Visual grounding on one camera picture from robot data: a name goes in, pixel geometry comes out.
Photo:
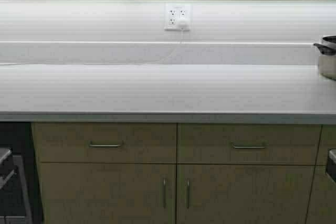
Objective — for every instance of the far right lower cabinet door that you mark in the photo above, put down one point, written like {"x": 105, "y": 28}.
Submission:
{"x": 322, "y": 200}

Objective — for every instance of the door handle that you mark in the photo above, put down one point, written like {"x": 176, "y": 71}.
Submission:
{"x": 164, "y": 190}
{"x": 187, "y": 194}

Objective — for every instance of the white plug adapter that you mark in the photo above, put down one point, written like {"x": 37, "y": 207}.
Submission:
{"x": 182, "y": 24}

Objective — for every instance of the right drawer metal handle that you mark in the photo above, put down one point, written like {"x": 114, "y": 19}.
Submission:
{"x": 248, "y": 147}

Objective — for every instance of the left lower door handle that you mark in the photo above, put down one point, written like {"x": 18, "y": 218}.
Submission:
{"x": 164, "y": 190}

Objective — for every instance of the drawer metal handle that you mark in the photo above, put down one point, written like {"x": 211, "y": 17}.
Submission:
{"x": 248, "y": 147}
{"x": 93, "y": 145}

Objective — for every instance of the beige drawer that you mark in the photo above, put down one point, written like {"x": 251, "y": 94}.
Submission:
{"x": 61, "y": 142}
{"x": 211, "y": 144}

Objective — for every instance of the right lower door handle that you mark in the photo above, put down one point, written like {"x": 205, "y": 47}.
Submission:
{"x": 187, "y": 194}

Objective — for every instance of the stainless steel pot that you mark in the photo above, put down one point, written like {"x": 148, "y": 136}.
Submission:
{"x": 326, "y": 60}

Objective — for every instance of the far right drawer front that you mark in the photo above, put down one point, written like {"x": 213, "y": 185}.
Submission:
{"x": 327, "y": 142}

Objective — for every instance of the left beige drawer front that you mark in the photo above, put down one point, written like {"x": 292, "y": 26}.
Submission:
{"x": 61, "y": 142}

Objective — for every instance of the white wall power outlet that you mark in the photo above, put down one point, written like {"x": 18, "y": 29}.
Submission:
{"x": 174, "y": 12}

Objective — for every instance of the left drawer metal handle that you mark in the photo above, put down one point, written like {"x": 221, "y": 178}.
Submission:
{"x": 93, "y": 145}

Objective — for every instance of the cabinet door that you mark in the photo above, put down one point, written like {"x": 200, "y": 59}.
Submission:
{"x": 107, "y": 193}
{"x": 322, "y": 200}
{"x": 243, "y": 193}

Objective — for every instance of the left lower cabinet door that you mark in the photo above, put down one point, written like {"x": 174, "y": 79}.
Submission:
{"x": 107, "y": 193}

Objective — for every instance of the stainless steel microwave oven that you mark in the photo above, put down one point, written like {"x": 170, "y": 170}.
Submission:
{"x": 15, "y": 206}

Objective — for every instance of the right beige drawer front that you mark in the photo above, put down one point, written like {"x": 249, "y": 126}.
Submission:
{"x": 211, "y": 144}

